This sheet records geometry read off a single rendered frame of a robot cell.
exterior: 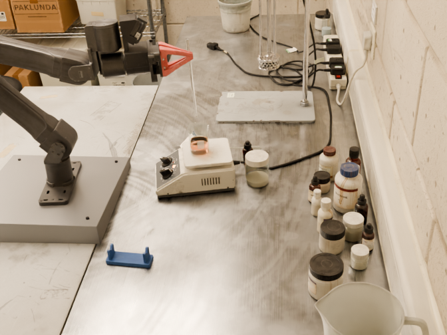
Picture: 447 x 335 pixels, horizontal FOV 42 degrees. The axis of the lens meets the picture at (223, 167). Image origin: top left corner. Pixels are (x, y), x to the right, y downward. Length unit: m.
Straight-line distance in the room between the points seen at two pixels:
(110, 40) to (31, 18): 2.43
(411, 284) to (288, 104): 0.90
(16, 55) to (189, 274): 0.61
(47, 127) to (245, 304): 0.61
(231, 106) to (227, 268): 0.72
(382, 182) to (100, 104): 1.01
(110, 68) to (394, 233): 0.70
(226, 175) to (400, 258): 0.50
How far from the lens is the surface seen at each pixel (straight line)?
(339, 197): 1.40
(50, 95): 2.10
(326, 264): 1.18
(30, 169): 1.63
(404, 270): 1.14
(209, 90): 1.99
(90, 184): 1.51
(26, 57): 1.38
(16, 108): 1.44
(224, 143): 1.51
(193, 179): 1.45
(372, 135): 1.52
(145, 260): 1.29
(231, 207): 1.44
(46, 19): 3.70
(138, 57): 1.33
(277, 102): 1.88
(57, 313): 1.25
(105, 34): 1.32
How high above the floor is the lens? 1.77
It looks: 33 degrees down
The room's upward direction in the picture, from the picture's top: 3 degrees counter-clockwise
